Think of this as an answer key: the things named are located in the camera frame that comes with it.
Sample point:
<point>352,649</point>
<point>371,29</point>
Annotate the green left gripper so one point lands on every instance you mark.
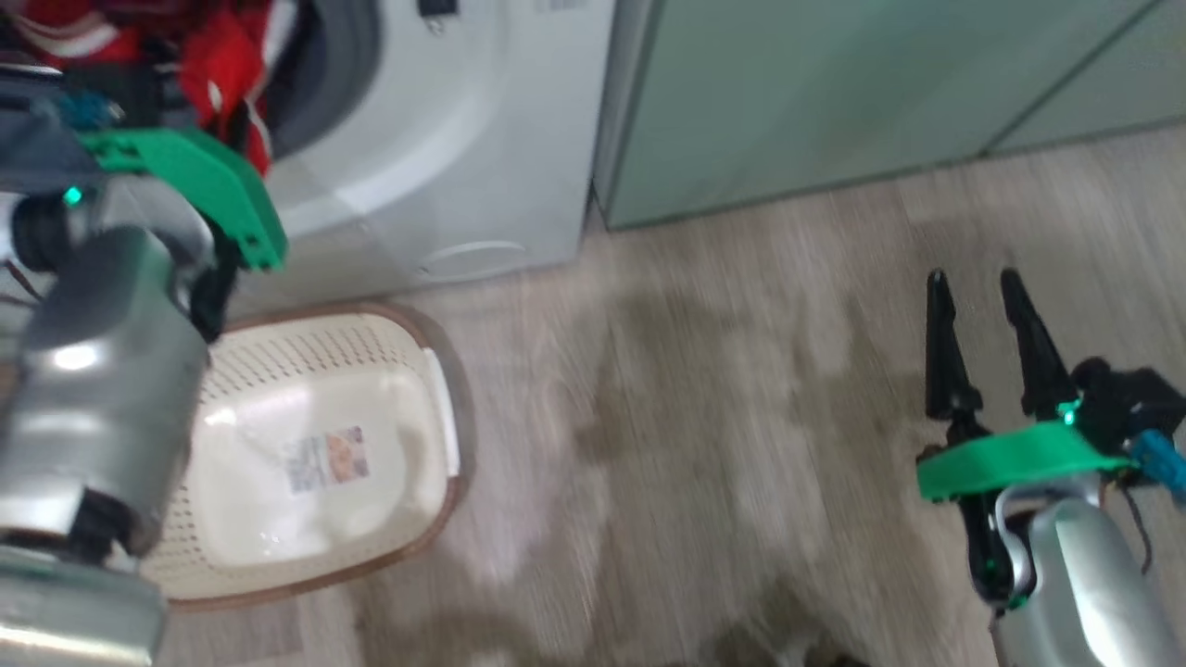
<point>213,185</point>

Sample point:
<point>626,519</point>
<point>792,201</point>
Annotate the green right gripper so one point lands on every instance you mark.
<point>1019,454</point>

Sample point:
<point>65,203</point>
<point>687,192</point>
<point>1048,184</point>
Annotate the red white sports garment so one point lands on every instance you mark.
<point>222,74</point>

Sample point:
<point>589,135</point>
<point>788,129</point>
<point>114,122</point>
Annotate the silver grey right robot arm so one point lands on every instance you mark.
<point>1084,584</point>

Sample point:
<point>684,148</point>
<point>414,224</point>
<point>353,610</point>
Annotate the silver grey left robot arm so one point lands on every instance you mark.
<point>102,389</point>

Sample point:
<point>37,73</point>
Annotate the white front-load washing machine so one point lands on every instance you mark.
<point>445,139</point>

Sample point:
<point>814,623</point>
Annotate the cream perforated plastic laundry basket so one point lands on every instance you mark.
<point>389,389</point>

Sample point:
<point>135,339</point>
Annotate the narrow pale green cabinet door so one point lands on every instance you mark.
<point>1112,83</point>

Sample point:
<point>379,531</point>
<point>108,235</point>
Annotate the wide pale green cabinet door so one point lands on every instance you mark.
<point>788,93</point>

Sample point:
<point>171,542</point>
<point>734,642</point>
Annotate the round white filter cover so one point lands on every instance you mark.
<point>473,261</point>

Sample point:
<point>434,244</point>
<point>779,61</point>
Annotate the paper product label sticker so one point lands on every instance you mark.
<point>326,459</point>

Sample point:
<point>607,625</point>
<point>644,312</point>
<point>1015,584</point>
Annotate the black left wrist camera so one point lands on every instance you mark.
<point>139,97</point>

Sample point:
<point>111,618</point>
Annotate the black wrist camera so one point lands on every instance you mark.
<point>139,97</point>
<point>1126,398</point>

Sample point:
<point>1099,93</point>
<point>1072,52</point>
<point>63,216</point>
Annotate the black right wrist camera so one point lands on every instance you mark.
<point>1126,398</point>

